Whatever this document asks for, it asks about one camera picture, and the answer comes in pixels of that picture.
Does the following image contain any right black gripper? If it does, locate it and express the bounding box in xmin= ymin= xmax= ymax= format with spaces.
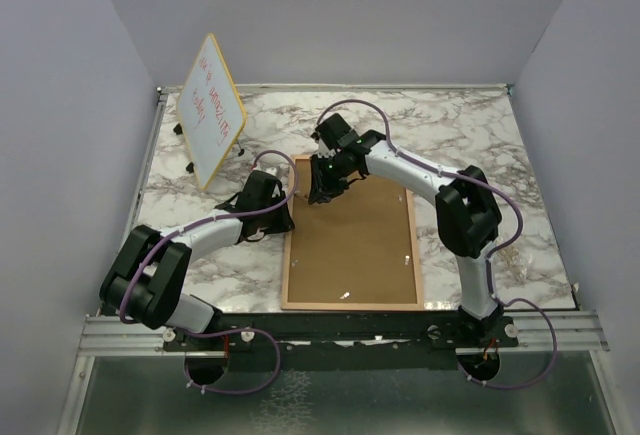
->
xmin=309 ymin=152 xmax=349 ymax=205

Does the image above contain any pink picture frame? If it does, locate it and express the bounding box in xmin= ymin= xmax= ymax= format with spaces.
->
xmin=281 ymin=155 xmax=424 ymax=311

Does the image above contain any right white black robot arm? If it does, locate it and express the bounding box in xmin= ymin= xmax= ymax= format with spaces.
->
xmin=308 ymin=113 xmax=503 ymax=346

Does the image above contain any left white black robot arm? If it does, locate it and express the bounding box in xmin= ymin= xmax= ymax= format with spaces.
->
xmin=99 ymin=170 xmax=294 ymax=350

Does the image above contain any small yellow-framed whiteboard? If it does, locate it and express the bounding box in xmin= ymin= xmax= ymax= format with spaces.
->
xmin=176 ymin=33 xmax=247 ymax=191

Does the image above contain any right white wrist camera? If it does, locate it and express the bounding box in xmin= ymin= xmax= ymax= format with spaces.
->
xmin=316 ymin=138 xmax=335 ymax=159

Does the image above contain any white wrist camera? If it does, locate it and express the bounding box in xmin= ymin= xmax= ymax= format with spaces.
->
xmin=316 ymin=138 xmax=335 ymax=159
xmin=258 ymin=165 xmax=282 ymax=179

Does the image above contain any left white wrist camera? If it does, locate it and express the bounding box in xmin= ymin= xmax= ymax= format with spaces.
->
xmin=258 ymin=165 xmax=282 ymax=179

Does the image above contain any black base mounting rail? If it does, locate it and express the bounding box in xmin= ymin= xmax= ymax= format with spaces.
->
xmin=164 ymin=311 xmax=518 ymax=371

